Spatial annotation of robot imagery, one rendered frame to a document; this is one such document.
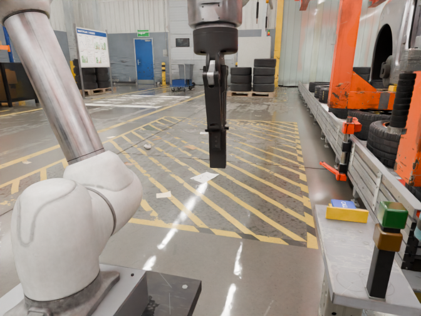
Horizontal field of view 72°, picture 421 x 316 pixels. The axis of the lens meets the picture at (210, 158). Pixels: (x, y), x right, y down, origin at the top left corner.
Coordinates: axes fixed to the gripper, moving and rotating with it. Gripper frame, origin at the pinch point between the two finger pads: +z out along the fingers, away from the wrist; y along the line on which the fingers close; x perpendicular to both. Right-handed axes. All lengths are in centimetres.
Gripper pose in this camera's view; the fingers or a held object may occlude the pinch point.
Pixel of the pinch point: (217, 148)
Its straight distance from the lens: 53.0
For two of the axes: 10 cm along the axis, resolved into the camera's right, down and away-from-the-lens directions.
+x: 9.9, 0.2, -1.7
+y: -1.7, 2.5, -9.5
